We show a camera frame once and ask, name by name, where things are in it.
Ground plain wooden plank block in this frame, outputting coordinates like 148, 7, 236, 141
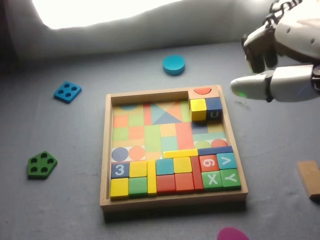
296, 160, 320, 200

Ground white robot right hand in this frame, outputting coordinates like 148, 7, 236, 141
229, 0, 320, 103

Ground wooden block with red semicircle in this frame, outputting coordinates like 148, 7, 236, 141
187, 85, 221, 101

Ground dark blue long bar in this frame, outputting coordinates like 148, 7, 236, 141
197, 145, 234, 156

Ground green five-hole pentagon piece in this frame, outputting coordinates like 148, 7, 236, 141
27, 150, 58, 180

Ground dark blue letter cube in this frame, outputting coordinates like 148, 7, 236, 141
205, 97, 223, 123

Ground blue four-hole square piece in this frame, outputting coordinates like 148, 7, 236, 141
53, 80, 83, 104

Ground yellow cube block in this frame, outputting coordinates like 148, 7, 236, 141
189, 98, 208, 123

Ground red number 9 block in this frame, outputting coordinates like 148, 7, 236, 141
198, 154, 220, 173

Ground magenta round disc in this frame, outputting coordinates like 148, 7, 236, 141
216, 226, 251, 240

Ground blue round disc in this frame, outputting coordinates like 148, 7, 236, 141
162, 54, 186, 76

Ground wooden puzzle tray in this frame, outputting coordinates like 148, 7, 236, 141
99, 84, 250, 213

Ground grey table cloth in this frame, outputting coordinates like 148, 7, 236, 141
0, 41, 320, 240

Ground teal letter V block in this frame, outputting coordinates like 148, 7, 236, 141
216, 152, 238, 170

